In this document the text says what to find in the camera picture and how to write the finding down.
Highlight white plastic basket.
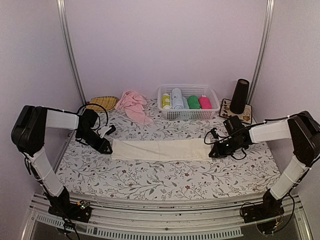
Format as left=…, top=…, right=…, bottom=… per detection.
left=157, top=84, right=220, bottom=120

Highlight right aluminium frame post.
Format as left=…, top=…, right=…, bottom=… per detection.
left=252, top=0, right=275, bottom=89

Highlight aluminium frame post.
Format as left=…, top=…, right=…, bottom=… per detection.
left=252, top=0, right=275, bottom=89
left=56, top=0, right=87, bottom=104

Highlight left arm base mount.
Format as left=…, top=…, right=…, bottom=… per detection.
left=48, top=200, right=92, bottom=223

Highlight floral tablecloth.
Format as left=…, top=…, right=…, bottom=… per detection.
left=56, top=100, right=280, bottom=201

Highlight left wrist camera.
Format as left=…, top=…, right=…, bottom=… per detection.
left=97, top=125, right=116, bottom=138

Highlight cream white towel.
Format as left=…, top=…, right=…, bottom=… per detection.
left=111, top=138, right=211, bottom=162

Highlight left aluminium frame post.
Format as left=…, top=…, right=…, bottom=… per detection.
left=56, top=0, right=87, bottom=104

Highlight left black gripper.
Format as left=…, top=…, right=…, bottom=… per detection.
left=77, top=128, right=113, bottom=154

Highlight aluminium front rail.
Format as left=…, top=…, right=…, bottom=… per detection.
left=22, top=193, right=313, bottom=240

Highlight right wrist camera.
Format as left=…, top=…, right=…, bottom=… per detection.
left=210, top=127, right=219, bottom=140

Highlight green rolled towel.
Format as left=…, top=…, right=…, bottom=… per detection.
left=187, top=95, right=201, bottom=110

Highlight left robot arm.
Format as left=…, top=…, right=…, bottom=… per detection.
left=11, top=105, right=116, bottom=217

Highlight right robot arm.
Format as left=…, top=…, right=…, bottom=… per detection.
left=208, top=111, right=320, bottom=218

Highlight floral coaster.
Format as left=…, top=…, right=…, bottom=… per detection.
left=219, top=98, right=253, bottom=125

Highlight yellow woven mat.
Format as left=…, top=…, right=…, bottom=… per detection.
left=86, top=96, right=119, bottom=112

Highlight magenta rolled towel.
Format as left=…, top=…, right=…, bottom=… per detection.
left=198, top=96, right=212, bottom=110

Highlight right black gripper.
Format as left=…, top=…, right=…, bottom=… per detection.
left=209, top=136, right=245, bottom=158

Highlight dark brown tall cup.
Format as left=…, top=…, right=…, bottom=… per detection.
left=229, top=79, right=250, bottom=114

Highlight pink towel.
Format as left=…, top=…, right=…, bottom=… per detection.
left=115, top=90, right=154, bottom=125

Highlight yellow dotted rolled towel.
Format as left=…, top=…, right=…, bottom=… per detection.
left=161, top=93, right=172, bottom=110

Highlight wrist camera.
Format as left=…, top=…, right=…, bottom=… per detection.
left=97, top=125, right=116, bottom=138
left=210, top=127, right=219, bottom=140

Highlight light blue rolled towel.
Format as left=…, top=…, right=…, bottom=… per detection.
left=171, top=88, right=184, bottom=110

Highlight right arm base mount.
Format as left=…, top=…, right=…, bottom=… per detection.
left=239, top=202, right=285, bottom=223

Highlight grey blue rolled towel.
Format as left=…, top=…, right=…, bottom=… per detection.
left=182, top=96, right=190, bottom=109

